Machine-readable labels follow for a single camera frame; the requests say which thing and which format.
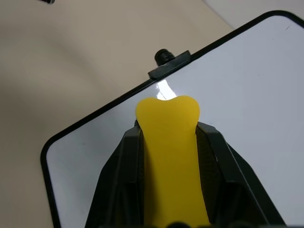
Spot black-framed whiteboard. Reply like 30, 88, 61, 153
40, 10, 304, 228

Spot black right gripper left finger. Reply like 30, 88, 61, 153
84, 119, 148, 228

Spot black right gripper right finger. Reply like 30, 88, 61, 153
194, 121, 287, 228

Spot yellow whiteboard eraser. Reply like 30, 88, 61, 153
135, 95, 211, 228

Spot black clip with knob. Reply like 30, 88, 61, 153
148, 48, 192, 80

